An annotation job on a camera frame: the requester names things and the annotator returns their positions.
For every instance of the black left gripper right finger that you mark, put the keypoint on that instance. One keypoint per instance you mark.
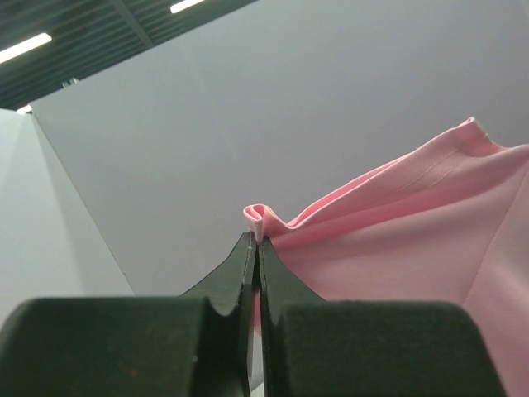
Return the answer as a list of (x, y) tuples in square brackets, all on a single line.
[(313, 347)]

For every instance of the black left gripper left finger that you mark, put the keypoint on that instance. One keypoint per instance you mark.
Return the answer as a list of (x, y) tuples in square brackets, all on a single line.
[(195, 344)]

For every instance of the pink t shirt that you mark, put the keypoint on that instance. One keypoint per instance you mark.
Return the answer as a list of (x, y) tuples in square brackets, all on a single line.
[(448, 221)]

